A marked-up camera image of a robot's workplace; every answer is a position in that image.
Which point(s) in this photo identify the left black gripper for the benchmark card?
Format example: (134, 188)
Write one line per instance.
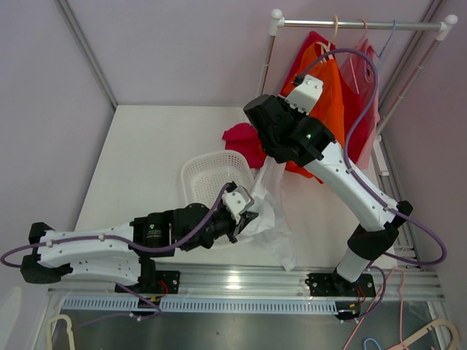
(246, 218)

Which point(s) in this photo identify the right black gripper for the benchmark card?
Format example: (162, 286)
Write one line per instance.
(299, 112)

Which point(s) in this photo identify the white t shirt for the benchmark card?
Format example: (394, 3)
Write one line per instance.
(271, 229)

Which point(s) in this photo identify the orange t shirt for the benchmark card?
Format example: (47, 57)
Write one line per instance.
(330, 107)

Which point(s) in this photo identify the beige hanger of orange shirt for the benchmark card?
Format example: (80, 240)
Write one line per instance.
(326, 47)

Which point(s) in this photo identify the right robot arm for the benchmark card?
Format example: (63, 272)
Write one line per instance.
(379, 216)

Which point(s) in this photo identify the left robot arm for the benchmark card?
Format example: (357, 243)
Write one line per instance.
(121, 254)

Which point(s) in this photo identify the magenta t shirt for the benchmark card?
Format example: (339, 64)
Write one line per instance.
(243, 138)

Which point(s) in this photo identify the pink hanger on rack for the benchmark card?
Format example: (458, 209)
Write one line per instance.
(365, 28)

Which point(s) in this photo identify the blue hanger on floor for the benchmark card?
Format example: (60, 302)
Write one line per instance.
(371, 344)

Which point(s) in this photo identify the white perforated plastic basket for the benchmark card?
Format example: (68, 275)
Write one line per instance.
(206, 178)

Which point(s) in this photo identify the metal clothes rack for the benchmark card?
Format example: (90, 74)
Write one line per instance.
(398, 87)

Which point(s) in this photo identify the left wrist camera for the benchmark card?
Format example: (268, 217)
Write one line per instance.
(237, 202)

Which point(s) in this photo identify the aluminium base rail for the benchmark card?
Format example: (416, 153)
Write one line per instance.
(247, 290)

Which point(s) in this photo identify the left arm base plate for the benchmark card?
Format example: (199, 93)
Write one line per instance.
(151, 288)

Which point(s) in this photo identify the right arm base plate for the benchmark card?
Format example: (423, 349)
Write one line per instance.
(332, 285)

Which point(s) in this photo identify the blue wire hanger on rack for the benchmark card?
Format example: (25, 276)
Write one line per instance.
(381, 53)

